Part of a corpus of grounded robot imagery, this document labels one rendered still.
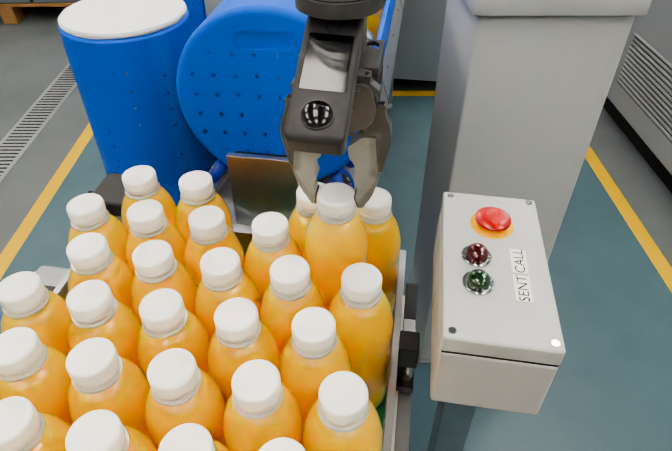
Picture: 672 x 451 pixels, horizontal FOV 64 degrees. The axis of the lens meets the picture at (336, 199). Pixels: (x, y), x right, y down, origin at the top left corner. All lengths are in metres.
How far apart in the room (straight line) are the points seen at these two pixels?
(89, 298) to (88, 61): 0.82
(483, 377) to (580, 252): 1.80
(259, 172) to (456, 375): 0.39
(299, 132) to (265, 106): 0.39
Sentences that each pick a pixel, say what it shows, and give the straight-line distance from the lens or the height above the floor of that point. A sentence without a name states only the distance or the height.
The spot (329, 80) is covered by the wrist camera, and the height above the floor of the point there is 1.29.
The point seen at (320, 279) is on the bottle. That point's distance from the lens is 0.58.
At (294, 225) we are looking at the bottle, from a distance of 0.63.
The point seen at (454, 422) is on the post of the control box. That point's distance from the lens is 0.75.
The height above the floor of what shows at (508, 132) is 0.85.
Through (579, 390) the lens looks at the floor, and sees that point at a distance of 1.87.
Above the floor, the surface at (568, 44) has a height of 1.05.
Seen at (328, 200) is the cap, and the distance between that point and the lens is 0.52.
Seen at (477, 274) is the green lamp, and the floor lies 1.11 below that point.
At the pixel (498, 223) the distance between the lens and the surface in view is 0.57.
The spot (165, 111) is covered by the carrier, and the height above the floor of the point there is 0.84.
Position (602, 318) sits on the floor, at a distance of 2.08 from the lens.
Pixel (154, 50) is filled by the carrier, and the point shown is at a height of 0.99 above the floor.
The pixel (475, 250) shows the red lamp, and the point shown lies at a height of 1.11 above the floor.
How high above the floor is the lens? 1.47
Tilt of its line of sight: 39 degrees down
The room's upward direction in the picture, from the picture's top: straight up
